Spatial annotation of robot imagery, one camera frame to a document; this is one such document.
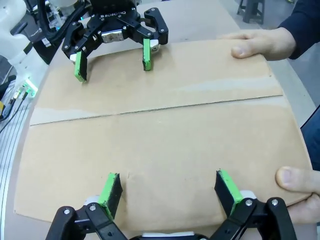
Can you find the black plastic stool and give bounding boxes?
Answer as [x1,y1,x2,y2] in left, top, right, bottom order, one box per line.
[236,0,265,25]

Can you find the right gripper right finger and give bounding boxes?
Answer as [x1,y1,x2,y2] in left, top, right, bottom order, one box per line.
[209,169,298,240]

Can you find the yellow black device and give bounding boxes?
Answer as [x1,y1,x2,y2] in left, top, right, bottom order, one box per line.
[0,99,14,122]

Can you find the black left arm cable sleeve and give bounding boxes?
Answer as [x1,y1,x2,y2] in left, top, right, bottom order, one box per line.
[39,0,85,44]

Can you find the person's right hand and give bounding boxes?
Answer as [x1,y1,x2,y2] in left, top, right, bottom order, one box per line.
[215,26,298,61]

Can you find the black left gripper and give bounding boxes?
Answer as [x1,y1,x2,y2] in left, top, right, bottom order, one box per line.
[61,0,169,83]

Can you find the brown cardboard box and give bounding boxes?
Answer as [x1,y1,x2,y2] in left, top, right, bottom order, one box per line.
[13,30,314,224]

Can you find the person's right forearm blue sleeve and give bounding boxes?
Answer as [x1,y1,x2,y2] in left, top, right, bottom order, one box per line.
[277,0,320,60]

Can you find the person's left hand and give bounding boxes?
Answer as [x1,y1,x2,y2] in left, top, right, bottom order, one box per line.
[274,165,320,224]

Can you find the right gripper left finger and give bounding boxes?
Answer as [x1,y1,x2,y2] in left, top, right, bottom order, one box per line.
[45,171,125,240]

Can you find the green lit control box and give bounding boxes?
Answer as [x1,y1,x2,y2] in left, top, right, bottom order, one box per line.
[14,76,39,101]

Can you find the aluminium table frame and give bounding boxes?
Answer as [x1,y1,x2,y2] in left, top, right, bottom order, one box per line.
[0,99,39,240]

